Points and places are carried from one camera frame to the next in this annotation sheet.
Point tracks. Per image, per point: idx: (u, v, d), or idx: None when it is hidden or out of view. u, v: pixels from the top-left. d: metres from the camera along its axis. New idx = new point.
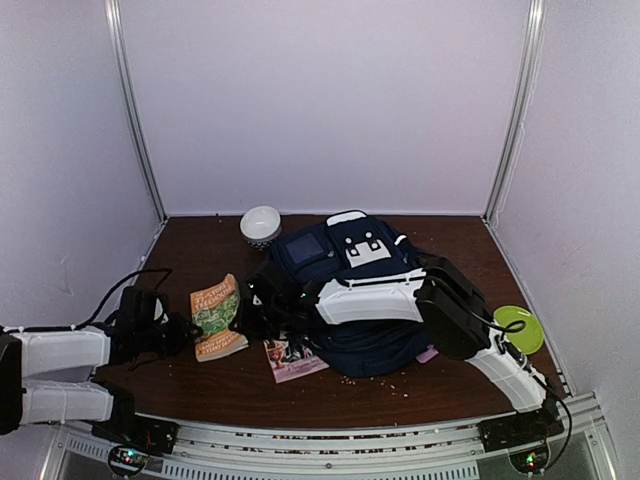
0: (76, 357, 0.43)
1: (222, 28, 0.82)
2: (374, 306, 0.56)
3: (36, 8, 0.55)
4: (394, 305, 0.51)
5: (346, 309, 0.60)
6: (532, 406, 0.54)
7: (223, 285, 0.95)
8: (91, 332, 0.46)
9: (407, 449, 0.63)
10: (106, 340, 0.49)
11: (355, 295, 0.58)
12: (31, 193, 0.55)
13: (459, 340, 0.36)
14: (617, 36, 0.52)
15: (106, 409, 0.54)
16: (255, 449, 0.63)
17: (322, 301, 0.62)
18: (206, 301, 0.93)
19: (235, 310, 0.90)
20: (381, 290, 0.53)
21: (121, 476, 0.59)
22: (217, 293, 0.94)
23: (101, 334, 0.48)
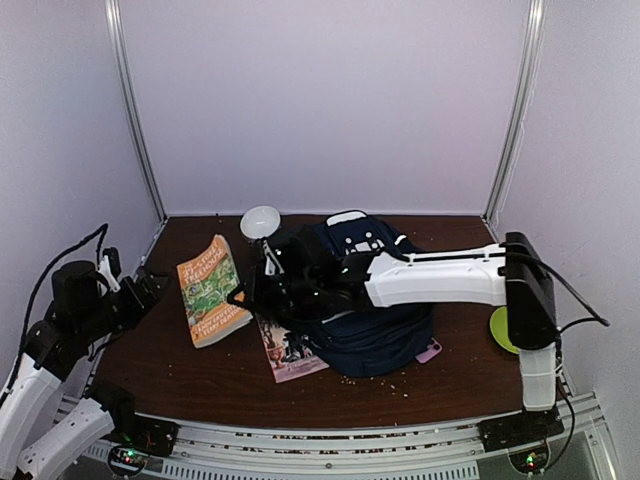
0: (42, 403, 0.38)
1: (222, 28, 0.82)
2: (438, 289, 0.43)
3: (37, 11, 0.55)
4: (469, 287, 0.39)
5: (400, 291, 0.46)
6: (543, 407, 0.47)
7: (212, 254, 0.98)
8: (21, 383, 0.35)
9: (407, 449, 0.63)
10: (46, 370, 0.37)
11: (417, 273, 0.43)
12: (31, 193, 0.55)
13: (536, 326, 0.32)
14: (617, 36, 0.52)
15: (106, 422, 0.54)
16: (255, 449, 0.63)
17: (370, 281, 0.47)
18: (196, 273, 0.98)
19: (227, 279, 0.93)
20: (453, 267, 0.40)
21: (121, 476, 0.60)
22: (207, 263, 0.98)
23: (33, 371, 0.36)
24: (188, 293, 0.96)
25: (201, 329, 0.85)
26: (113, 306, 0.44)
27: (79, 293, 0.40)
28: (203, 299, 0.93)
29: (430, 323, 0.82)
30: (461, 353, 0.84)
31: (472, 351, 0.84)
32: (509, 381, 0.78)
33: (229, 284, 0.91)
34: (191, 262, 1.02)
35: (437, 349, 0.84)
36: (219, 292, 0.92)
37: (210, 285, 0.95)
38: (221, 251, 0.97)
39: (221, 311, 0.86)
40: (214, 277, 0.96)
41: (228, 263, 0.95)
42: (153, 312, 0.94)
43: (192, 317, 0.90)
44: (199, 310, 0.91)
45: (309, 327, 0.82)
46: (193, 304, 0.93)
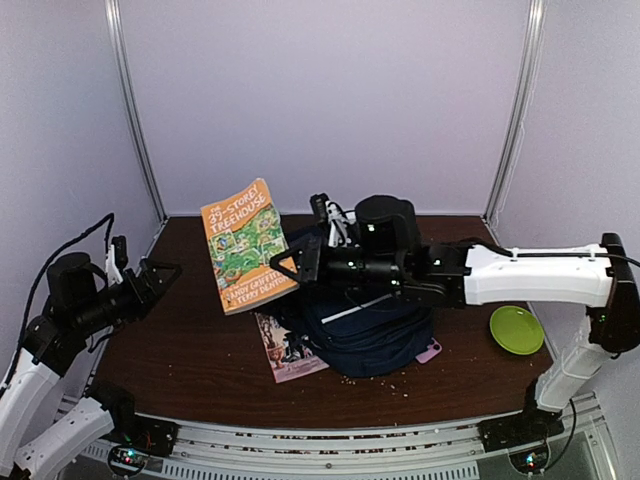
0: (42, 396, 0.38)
1: (222, 28, 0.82)
2: (539, 289, 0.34)
3: (38, 13, 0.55)
4: (582, 288, 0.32)
5: (499, 290, 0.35)
6: (555, 406, 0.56)
7: (249, 204, 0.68)
8: (18, 377, 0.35)
9: (407, 449, 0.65)
10: (44, 366, 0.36)
11: (526, 271, 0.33)
12: (31, 193, 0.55)
13: (622, 324, 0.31)
14: (617, 36, 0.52)
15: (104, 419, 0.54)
16: (254, 449, 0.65)
17: (468, 274, 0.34)
18: (228, 223, 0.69)
19: (271, 235, 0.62)
20: (561, 264, 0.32)
21: (121, 476, 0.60)
22: (242, 212, 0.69)
23: (31, 367, 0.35)
24: (214, 244, 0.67)
25: (235, 293, 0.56)
26: (111, 300, 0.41)
27: (72, 286, 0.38)
28: (237, 256, 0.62)
29: (430, 323, 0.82)
30: (461, 353, 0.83)
31: (472, 350, 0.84)
32: (509, 381, 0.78)
33: (269, 244, 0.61)
34: (218, 206, 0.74)
35: (437, 349, 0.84)
36: (259, 252, 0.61)
37: (245, 237, 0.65)
38: (263, 203, 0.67)
39: (258, 275, 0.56)
40: (249, 229, 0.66)
41: (271, 215, 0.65)
42: (152, 312, 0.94)
43: (220, 277, 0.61)
44: (230, 270, 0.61)
45: (309, 327, 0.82)
46: (224, 260, 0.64)
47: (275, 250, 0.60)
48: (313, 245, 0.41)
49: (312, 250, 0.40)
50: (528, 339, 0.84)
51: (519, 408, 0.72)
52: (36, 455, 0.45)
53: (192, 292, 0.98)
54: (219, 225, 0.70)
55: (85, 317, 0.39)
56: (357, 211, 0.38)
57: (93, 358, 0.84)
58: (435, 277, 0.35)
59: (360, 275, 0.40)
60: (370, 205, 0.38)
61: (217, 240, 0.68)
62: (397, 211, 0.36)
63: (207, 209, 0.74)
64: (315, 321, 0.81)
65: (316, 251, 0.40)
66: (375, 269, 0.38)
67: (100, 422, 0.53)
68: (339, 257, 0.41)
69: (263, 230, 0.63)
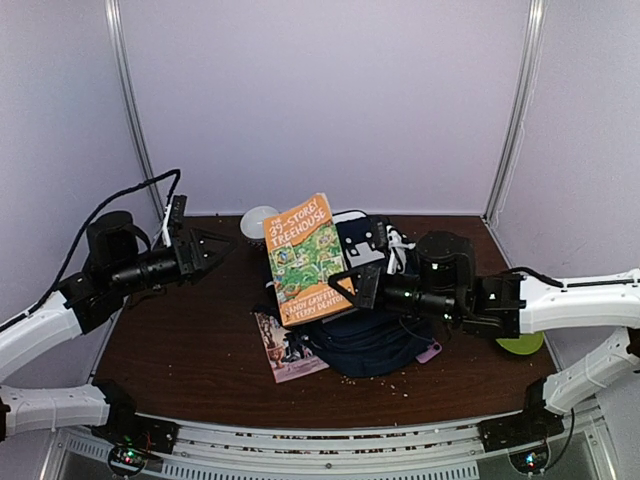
0: (38, 346, 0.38)
1: (222, 29, 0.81)
2: (590, 316, 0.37)
3: (39, 15, 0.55)
4: (628, 313, 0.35)
5: (550, 320, 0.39)
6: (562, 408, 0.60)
7: (310, 216, 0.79)
8: (47, 310, 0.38)
9: (407, 449, 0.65)
10: (73, 312, 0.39)
11: (574, 301, 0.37)
12: (30, 195, 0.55)
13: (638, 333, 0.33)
14: (618, 37, 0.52)
15: (97, 406, 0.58)
16: (255, 449, 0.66)
17: (524, 307, 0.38)
18: (287, 234, 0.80)
19: (331, 253, 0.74)
20: (605, 291, 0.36)
21: (121, 476, 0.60)
22: (301, 225, 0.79)
23: (63, 308, 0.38)
24: (277, 257, 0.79)
25: (294, 306, 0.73)
26: (149, 264, 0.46)
27: (112, 247, 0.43)
28: (297, 270, 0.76)
29: (430, 322, 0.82)
30: (461, 353, 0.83)
31: (472, 351, 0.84)
32: (509, 381, 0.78)
33: (328, 261, 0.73)
34: (280, 219, 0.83)
35: (437, 348, 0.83)
36: (318, 269, 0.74)
37: (305, 253, 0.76)
38: (323, 219, 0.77)
39: (316, 292, 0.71)
40: (308, 245, 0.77)
41: (330, 233, 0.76)
42: (152, 312, 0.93)
43: (281, 291, 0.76)
44: (291, 283, 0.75)
45: (309, 328, 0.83)
46: (285, 273, 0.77)
47: (333, 268, 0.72)
48: (372, 273, 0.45)
49: (370, 280, 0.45)
50: (528, 339, 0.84)
51: (519, 408, 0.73)
52: (22, 400, 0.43)
53: (192, 292, 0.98)
54: (280, 238, 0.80)
55: (122, 276, 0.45)
56: (417, 246, 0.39)
57: (92, 358, 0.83)
58: (492, 312, 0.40)
59: (415, 305, 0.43)
60: (430, 243, 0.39)
61: (279, 252, 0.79)
62: (459, 252, 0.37)
63: (269, 223, 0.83)
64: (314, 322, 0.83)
65: (375, 280, 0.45)
66: (430, 300, 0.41)
67: (93, 408, 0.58)
68: (396, 284, 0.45)
69: (324, 247, 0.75)
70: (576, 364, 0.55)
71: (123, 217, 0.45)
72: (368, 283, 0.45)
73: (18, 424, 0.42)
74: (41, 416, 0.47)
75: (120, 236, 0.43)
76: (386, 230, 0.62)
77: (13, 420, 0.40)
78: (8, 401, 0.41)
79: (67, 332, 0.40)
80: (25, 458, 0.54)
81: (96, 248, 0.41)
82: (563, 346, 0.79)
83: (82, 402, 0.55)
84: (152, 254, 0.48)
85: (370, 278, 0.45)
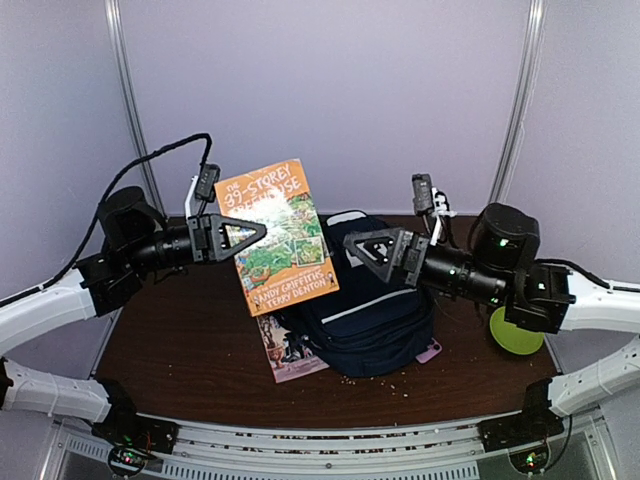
0: (47, 321, 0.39)
1: (222, 29, 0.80)
2: (627, 320, 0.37)
3: (38, 20, 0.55)
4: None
5: (590, 318, 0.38)
6: (567, 410, 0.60)
7: (282, 183, 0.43)
8: (61, 288, 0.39)
9: (407, 449, 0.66)
10: (88, 293, 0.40)
11: (624, 303, 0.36)
12: (28, 194, 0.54)
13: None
14: (619, 41, 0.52)
15: (97, 403, 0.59)
16: (255, 449, 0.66)
17: (574, 303, 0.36)
18: (241, 203, 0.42)
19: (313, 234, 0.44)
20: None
21: (121, 476, 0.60)
22: (265, 195, 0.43)
23: (78, 288, 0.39)
24: (235, 236, 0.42)
25: (264, 296, 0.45)
26: (165, 243, 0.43)
27: (124, 228, 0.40)
28: (263, 250, 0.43)
29: (431, 322, 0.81)
30: (462, 352, 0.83)
31: (472, 351, 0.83)
32: (509, 381, 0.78)
33: (304, 242, 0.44)
34: (237, 179, 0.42)
35: (437, 349, 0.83)
36: (293, 249, 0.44)
37: (273, 228, 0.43)
38: (298, 191, 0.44)
39: (291, 276, 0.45)
40: (276, 220, 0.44)
41: (308, 207, 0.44)
42: (151, 311, 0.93)
43: (246, 274, 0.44)
44: (257, 268, 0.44)
45: (309, 327, 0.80)
46: (248, 255, 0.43)
47: (314, 253, 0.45)
48: (420, 244, 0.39)
49: (412, 253, 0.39)
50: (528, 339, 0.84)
51: (519, 408, 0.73)
52: (24, 378, 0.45)
53: (192, 292, 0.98)
54: (239, 212, 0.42)
55: (140, 255, 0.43)
56: (487, 213, 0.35)
57: (92, 359, 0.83)
58: (541, 303, 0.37)
59: (460, 282, 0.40)
60: (502, 217, 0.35)
61: (237, 229, 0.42)
62: (531, 233, 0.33)
63: (221, 188, 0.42)
64: (315, 321, 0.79)
65: (420, 254, 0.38)
66: (478, 280, 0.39)
67: (93, 405, 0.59)
68: (440, 257, 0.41)
69: (297, 223, 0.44)
70: (588, 368, 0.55)
71: (134, 195, 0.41)
72: (407, 255, 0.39)
73: (17, 401, 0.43)
74: (42, 399, 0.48)
75: (131, 217, 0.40)
76: (432, 192, 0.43)
77: (12, 396, 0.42)
78: (12, 375, 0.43)
79: (78, 313, 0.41)
80: (24, 455, 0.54)
81: (108, 229, 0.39)
82: (563, 346, 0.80)
83: (82, 396, 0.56)
84: (170, 231, 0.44)
85: (414, 251, 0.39)
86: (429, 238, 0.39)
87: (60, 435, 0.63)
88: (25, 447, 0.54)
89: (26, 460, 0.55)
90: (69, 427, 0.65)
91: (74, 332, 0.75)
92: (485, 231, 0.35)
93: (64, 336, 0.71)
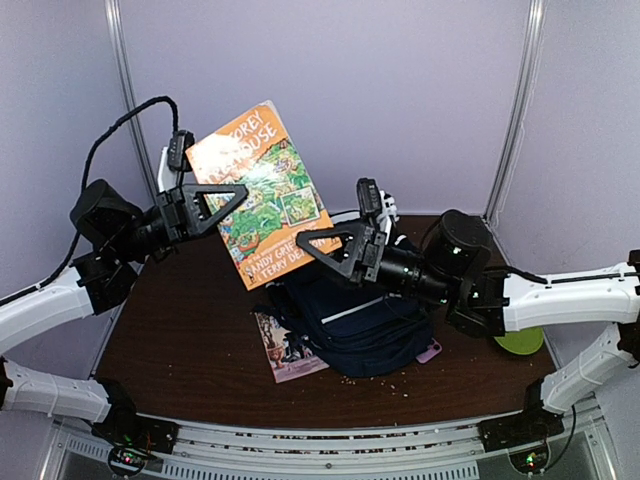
0: (46, 320, 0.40)
1: (223, 29, 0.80)
2: (572, 311, 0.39)
3: (38, 21, 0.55)
4: (606, 307, 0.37)
5: (534, 317, 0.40)
6: (561, 407, 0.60)
7: (255, 132, 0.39)
8: (58, 287, 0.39)
9: (407, 449, 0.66)
10: (85, 291, 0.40)
11: (561, 297, 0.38)
12: (27, 195, 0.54)
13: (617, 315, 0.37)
14: (618, 42, 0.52)
15: (98, 403, 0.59)
16: (255, 449, 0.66)
17: (508, 306, 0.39)
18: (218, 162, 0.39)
19: (301, 188, 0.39)
20: (591, 287, 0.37)
21: (121, 476, 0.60)
22: (242, 149, 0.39)
23: (75, 286, 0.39)
24: (214, 201, 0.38)
25: (257, 266, 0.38)
26: (145, 226, 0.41)
27: (100, 228, 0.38)
28: (247, 214, 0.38)
29: (430, 323, 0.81)
30: (461, 352, 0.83)
31: (472, 351, 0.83)
32: (509, 381, 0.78)
33: (293, 197, 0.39)
34: (207, 139, 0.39)
35: (437, 349, 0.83)
36: (282, 205, 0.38)
37: (255, 186, 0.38)
38: (275, 138, 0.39)
39: (284, 239, 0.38)
40: (258, 177, 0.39)
41: (290, 157, 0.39)
42: (151, 311, 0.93)
43: (234, 245, 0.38)
44: (244, 235, 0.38)
45: (309, 327, 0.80)
46: (232, 221, 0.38)
47: (306, 208, 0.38)
48: (379, 239, 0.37)
49: (371, 248, 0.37)
50: (528, 339, 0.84)
51: (519, 408, 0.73)
52: (24, 378, 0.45)
53: (191, 292, 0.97)
54: (216, 174, 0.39)
55: (128, 246, 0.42)
56: (445, 221, 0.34)
57: (92, 358, 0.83)
58: (478, 309, 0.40)
59: (413, 285, 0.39)
60: (460, 225, 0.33)
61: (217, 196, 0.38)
62: (483, 244, 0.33)
63: (192, 151, 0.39)
64: (315, 321, 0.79)
65: (380, 248, 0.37)
66: (429, 282, 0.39)
67: (95, 404, 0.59)
68: (393, 259, 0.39)
69: (280, 177, 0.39)
70: (571, 363, 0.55)
71: (98, 192, 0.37)
72: (366, 249, 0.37)
73: (17, 400, 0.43)
74: (42, 400, 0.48)
75: (103, 214, 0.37)
76: (377, 193, 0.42)
77: (12, 396, 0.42)
78: (12, 376, 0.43)
79: (76, 311, 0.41)
80: (24, 456, 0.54)
81: (83, 234, 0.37)
82: (561, 345, 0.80)
83: (82, 396, 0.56)
84: (147, 213, 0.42)
85: (373, 244, 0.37)
86: (386, 234, 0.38)
87: (60, 435, 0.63)
88: (25, 449, 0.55)
89: (26, 461, 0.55)
90: (69, 427, 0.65)
91: (73, 333, 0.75)
92: (440, 237, 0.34)
93: (63, 337, 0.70)
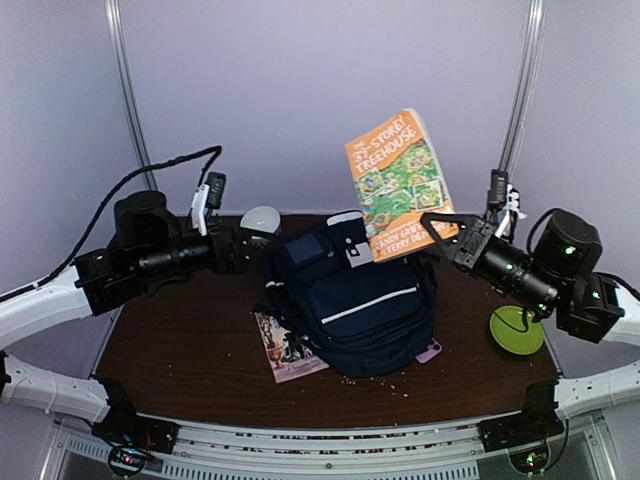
0: (47, 317, 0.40)
1: (223, 30, 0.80)
2: None
3: (38, 21, 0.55)
4: None
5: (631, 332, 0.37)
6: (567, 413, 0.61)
7: (398, 133, 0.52)
8: (55, 287, 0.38)
9: (407, 449, 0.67)
10: (83, 292, 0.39)
11: None
12: (27, 194, 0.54)
13: None
14: (618, 43, 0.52)
15: (98, 404, 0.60)
16: (255, 449, 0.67)
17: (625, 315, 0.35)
18: (370, 156, 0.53)
19: (430, 180, 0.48)
20: None
21: (121, 476, 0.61)
22: (387, 146, 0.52)
23: (72, 287, 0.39)
24: (359, 186, 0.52)
25: (384, 242, 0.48)
26: (181, 252, 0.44)
27: (135, 232, 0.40)
28: (385, 198, 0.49)
29: (430, 322, 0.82)
30: (461, 352, 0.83)
31: (472, 351, 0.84)
32: (509, 381, 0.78)
33: (423, 187, 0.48)
34: (363, 139, 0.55)
35: (437, 349, 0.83)
36: (412, 193, 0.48)
37: (394, 177, 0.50)
38: (413, 138, 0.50)
39: (411, 221, 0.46)
40: (398, 169, 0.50)
41: (425, 152, 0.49)
42: (150, 310, 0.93)
43: (368, 222, 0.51)
44: (379, 214, 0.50)
45: (309, 327, 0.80)
46: (371, 203, 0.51)
47: (433, 197, 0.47)
48: (485, 229, 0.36)
49: (477, 237, 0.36)
50: (528, 339, 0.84)
51: (519, 408, 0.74)
52: (23, 375, 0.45)
53: (191, 292, 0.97)
54: (366, 167, 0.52)
55: (149, 262, 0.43)
56: (552, 219, 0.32)
57: (92, 358, 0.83)
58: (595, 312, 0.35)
59: (512, 285, 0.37)
60: (569, 222, 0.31)
61: (364, 181, 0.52)
62: (596, 240, 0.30)
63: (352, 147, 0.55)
64: (315, 321, 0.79)
65: (484, 239, 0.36)
66: (530, 285, 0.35)
67: (94, 406, 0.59)
68: (499, 252, 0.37)
69: (415, 169, 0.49)
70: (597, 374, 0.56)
71: (156, 198, 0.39)
72: (472, 238, 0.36)
73: (15, 396, 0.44)
74: (41, 397, 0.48)
75: (146, 220, 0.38)
76: (509, 189, 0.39)
77: (10, 391, 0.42)
78: (11, 372, 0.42)
79: (76, 311, 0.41)
80: (26, 457, 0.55)
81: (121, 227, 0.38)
82: (562, 346, 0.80)
83: (83, 397, 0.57)
84: (184, 238, 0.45)
85: (479, 234, 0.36)
86: (495, 228, 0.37)
87: (60, 435, 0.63)
88: (25, 453, 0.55)
89: (26, 463, 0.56)
90: (69, 427, 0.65)
91: (74, 334, 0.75)
92: (549, 233, 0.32)
93: (65, 337, 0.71)
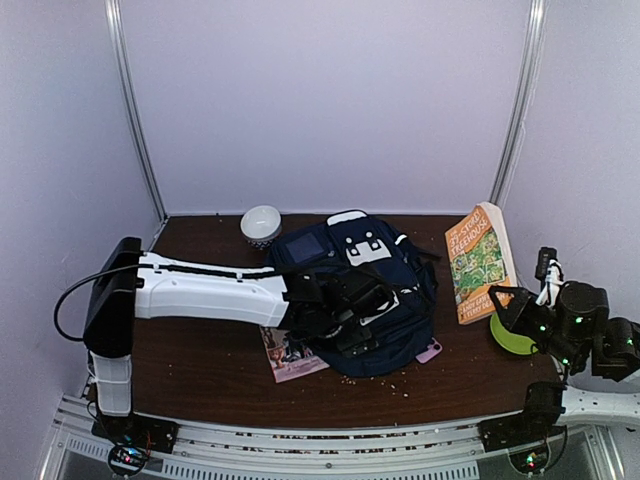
0: (223, 305, 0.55)
1: (223, 30, 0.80)
2: None
3: (39, 20, 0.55)
4: None
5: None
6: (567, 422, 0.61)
7: (475, 225, 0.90)
8: (257, 288, 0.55)
9: (407, 449, 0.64)
10: (281, 304, 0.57)
11: None
12: (29, 194, 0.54)
13: None
14: (618, 42, 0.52)
15: (125, 402, 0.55)
16: (255, 449, 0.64)
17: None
18: (460, 242, 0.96)
19: (493, 256, 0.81)
20: None
21: (121, 476, 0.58)
22: (470, 233, 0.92)
23: (276, 296, 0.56)
24: (454, 265, 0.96)
25: (466, 306, 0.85)
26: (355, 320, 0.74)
27: (352, 297, 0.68)
28: (469, 274, 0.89)
29: (430, 322, 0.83)
30: (461, 352, 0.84)
31: (473, 351, 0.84)
32: (510, 381, 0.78)
33: (493, 265, 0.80)
34: (457, 228, 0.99)
35: (437, 349, 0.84)
36: (482, 268, 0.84)
37: (476, 257, 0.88)
38: (483, 228, 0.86)
39: (482, 293, 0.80)
40: (478, 251, 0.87)
41: (493, 238, 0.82)
42: None
43: (458, 293, 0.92)
44: (465, 285, 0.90)
45: None
46: (462, 275, 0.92)
47: (497, 271, 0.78)
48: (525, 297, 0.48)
49: (518, 304, 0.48)
50: None
51: (520, 408, 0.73)
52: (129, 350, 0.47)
53: None
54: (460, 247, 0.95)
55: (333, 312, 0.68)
56: (562, 296, 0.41)
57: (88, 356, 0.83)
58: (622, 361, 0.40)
59: (546, 338, 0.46)
60: (575, 297, 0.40)
61: (458, 259, 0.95)
62: (597, 311, 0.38)
63: (451, 232, 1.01)
64: None
65: (522, 305, 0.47)
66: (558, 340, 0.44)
67: (121, 404, 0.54)
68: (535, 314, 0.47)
69: (488, 251, 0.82)
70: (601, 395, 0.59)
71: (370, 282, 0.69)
72: (516, 308, 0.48)
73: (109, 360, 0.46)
74: (116, 377, 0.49)
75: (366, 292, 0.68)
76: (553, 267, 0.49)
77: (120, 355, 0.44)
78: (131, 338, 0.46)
79: (259, 312, 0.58)
80: (25, 459, 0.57)
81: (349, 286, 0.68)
82: None
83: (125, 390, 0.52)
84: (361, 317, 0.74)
85: (520, 301, 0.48)
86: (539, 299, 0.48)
87: (60, 436, 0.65)
88: (22, 456, 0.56)
89: (25, 466, 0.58)
90: (70, 428, 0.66)
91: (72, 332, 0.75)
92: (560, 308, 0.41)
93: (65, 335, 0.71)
